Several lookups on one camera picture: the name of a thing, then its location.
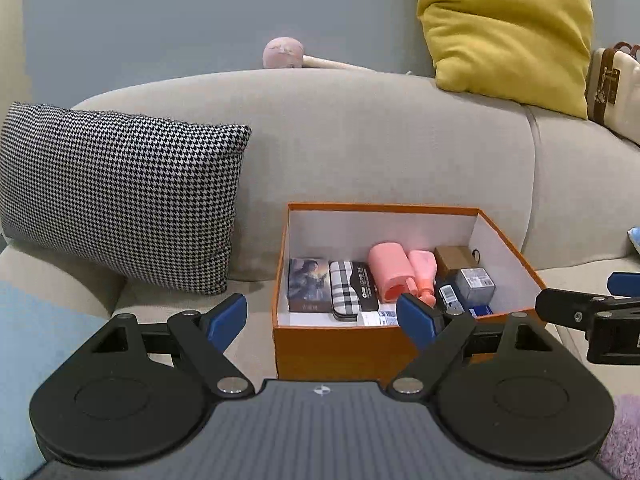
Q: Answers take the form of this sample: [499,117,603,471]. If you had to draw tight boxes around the pink cylindrical cup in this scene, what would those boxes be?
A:
[368,242,418,304]

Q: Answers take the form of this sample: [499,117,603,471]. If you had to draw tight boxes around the pink pump lotion bottle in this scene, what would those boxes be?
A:
[408,249,437,308]

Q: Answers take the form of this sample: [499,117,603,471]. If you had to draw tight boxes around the white Vaseline lotion tube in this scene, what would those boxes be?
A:
[357,310,398,327]

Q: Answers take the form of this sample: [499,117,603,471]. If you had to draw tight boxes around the cream mini suitcase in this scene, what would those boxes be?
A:
[586,41,640,144]

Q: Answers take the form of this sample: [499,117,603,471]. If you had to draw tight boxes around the orange cardboard box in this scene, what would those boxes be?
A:
[272,203,544,385]

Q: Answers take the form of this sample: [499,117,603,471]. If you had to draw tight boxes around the dark blue ZX bottle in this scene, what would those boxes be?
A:
[435,281,471,315]

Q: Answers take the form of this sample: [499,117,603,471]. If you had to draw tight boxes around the light blue pillow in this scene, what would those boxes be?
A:
[0,282,105,479]

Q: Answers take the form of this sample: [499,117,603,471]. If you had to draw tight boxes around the houndstooth black white pillow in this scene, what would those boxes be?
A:
[1,102,252,295]

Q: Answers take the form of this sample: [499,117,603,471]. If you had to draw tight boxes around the yellow pillow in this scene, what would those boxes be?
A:
[416,0,593,118]

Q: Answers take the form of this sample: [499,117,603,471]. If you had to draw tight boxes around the blue Super Deer box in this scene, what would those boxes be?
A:
[468,306,492,318]

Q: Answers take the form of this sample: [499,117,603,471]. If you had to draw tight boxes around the pink plush massage hammer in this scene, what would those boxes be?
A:
[262,37,367,70]

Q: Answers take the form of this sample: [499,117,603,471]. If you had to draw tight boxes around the brown cardboard box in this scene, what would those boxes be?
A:
[434,246,480,278]

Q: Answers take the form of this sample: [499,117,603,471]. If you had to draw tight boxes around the blue illustrated book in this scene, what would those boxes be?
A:
[627,226,640,254]

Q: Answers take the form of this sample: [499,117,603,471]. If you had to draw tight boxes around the illustrated lady card box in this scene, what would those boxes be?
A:
[286,258,333,313]

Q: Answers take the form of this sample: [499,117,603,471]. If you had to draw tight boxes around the small silver printed box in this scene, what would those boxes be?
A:
[454,266,496,308]

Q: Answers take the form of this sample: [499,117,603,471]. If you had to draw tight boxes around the plaid check case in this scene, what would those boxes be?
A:
[329,260,378,322]

